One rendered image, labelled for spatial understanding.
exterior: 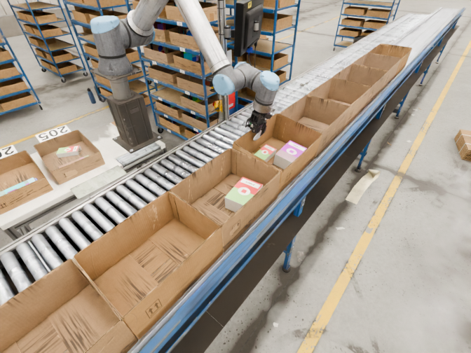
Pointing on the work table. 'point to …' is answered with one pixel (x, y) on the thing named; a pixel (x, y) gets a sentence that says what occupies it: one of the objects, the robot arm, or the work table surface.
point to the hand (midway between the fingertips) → (254, 137)
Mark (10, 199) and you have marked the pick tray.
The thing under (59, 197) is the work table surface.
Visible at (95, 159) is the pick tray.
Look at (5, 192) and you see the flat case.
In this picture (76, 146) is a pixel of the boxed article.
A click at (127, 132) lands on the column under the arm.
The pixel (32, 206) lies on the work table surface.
